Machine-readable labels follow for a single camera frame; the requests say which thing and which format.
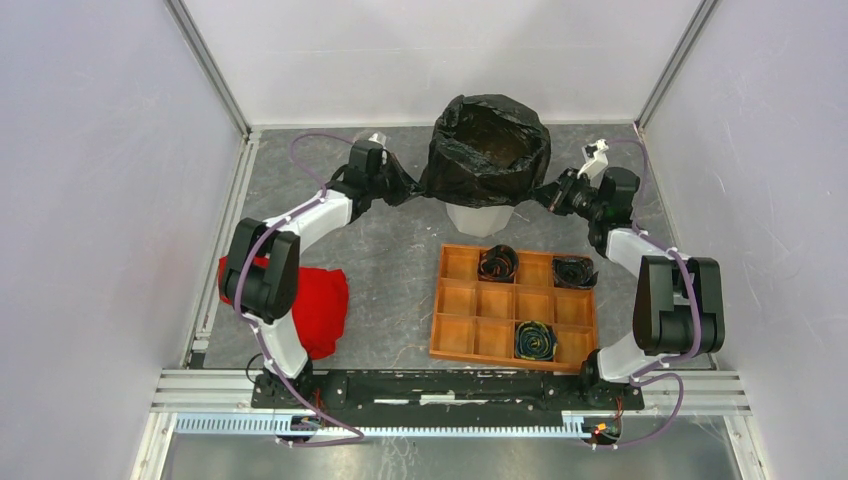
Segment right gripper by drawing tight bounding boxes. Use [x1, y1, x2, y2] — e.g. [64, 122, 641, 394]
[527, 167, 604, 221]

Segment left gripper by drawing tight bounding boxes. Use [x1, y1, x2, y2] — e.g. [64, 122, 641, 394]
[368, 154, 426, 208]

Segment white trash bin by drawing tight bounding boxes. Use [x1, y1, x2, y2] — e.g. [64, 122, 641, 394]
[445, 203, 514, 238]

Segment black trash bag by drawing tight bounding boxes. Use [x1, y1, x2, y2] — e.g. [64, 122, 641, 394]
[413, 94, 552, 208]

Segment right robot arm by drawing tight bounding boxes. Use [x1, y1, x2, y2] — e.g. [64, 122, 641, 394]
[534, 167, 726, 408]

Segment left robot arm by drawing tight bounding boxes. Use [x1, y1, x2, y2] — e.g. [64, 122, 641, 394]
[217, 134, 411, 408]

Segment rolled sock dark green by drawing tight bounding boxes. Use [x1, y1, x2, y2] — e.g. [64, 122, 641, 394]
[552, 256, 599, 290]

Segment rolled sock orange stripes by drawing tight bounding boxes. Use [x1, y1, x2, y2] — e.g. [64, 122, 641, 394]
[477, 244, 520, 283]

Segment red cloth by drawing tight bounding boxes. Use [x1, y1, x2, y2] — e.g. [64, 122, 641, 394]
[217, 254, 350, 362]

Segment rolled sock yellow blue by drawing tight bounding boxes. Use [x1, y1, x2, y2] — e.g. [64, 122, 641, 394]
[514, 321, 558, 362]

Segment wooden compartment tray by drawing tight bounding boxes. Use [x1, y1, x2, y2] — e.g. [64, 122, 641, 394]
[429, 244, 598, 374]

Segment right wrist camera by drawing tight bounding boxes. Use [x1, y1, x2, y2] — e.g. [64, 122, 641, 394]
[578, 139, 609, 181]

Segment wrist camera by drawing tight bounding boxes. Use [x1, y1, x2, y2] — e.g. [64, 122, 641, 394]
[367, 132, 388, 150]
[578, 139, 609, 181]

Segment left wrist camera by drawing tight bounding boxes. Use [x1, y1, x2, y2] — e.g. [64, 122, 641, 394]
[367, 132, 388, 150]

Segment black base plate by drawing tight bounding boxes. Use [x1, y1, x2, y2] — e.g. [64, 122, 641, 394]
[251, 369, 645, 428]

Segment white slotted cable duct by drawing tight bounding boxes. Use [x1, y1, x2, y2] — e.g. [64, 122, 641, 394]
[174, 413, 590, 440]

